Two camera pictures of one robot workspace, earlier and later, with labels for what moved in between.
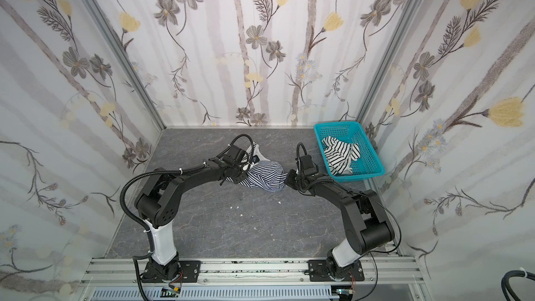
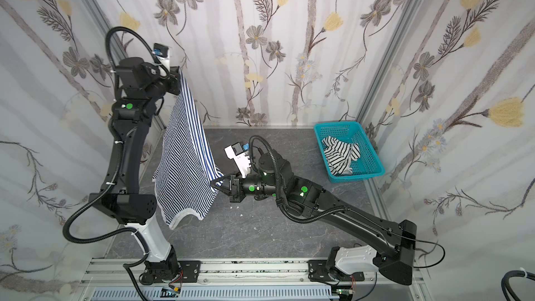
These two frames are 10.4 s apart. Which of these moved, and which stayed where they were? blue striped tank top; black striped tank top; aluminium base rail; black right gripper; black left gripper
Moved: black left gripper; blue striped tank top; black right gripper
Stayed: aluminium base rail; black striped tank top
